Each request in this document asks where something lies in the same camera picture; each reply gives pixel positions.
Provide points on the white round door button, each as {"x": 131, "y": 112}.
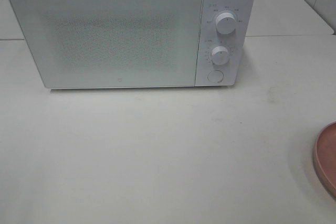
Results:
{"x": 215, "y": 76}

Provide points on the pink round plate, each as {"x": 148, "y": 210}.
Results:
{"x": 324, "y": 158}

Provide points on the white microwave door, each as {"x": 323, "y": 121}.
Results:
{"x": 88, "y": 44}

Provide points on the white lower timer knob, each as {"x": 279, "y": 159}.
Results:
{"x": 220, "y": 55}

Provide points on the white upper power knob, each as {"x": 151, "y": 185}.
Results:
{"x": 225, "y": 22}

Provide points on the white microwave oven body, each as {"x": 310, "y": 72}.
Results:
{"x": 210, "y": 38}

